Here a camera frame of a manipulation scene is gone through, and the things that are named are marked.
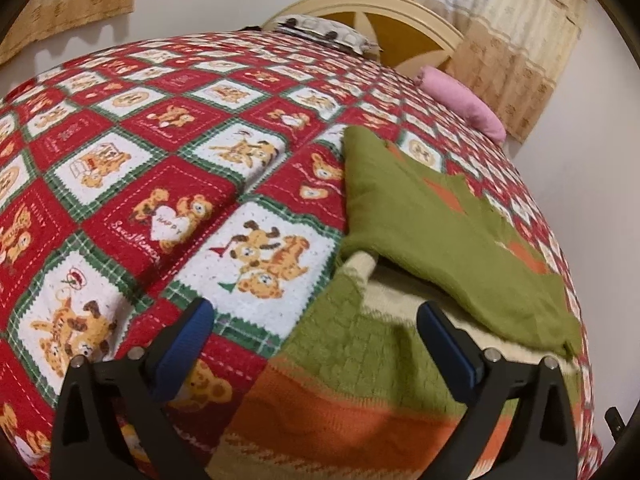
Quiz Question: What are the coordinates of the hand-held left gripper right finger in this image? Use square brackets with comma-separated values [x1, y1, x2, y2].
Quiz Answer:
[416, 301, 581, 480]

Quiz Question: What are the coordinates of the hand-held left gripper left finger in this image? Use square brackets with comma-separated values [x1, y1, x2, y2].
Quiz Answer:
[50, 297, 216, 480]

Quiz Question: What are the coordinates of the green orange knit sweater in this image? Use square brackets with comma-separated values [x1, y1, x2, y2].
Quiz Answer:
[210, 125, 583, 480]

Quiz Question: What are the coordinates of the small black object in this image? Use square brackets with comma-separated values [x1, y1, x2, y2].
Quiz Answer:
[604, 407, 627, 442]

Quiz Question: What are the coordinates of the red bear printed blanket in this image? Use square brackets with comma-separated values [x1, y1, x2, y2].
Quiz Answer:
[0, 27, 606, 480]

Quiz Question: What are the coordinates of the pink pillow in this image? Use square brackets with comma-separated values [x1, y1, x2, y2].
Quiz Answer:
[417, 65, 507, 142]

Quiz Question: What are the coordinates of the beige patterned window curtain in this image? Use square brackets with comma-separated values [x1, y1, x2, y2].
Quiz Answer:
[362, 0, 590, 144]
[0, 0, 138, 66]

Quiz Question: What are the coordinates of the cream wooden bed headboard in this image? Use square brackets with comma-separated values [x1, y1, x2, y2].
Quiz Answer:
[262, 0, 466, 78]

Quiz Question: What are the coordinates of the white patterned pillow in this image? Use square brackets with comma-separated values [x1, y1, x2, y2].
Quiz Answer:
[272, 14, 383, 55]

